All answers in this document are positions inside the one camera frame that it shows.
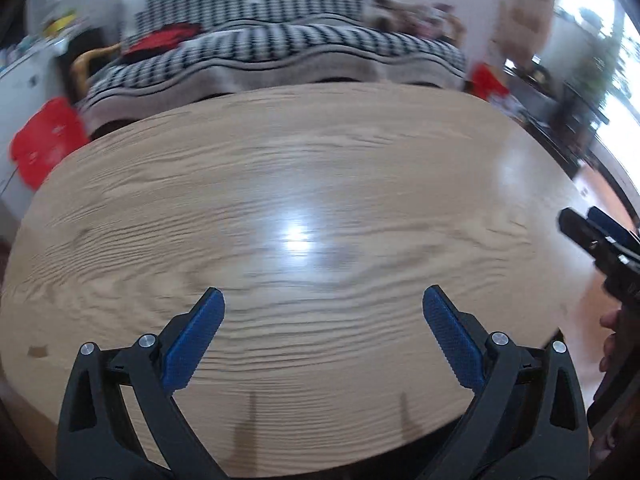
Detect white cabinet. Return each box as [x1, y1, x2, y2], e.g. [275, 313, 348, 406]
[1, 39, 68, 222]

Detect plush toys on sofa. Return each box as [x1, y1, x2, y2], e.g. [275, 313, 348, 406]
[362, 0, 466, 47]

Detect red cloth on sofa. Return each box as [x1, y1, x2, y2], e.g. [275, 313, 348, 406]
[122, 23, 203, 63]

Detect red bear plastic stool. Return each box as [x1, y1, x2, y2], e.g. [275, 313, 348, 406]
[9, 96, 90, 191]

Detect red bag on floor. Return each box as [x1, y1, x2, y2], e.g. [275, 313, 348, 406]
[469, 63, 510, 101]

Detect person hand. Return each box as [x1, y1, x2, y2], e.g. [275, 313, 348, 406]
[599, 309, 622, 373]

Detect black white striped sofa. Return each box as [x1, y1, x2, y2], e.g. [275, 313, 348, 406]
[77, 0, 466, 131]

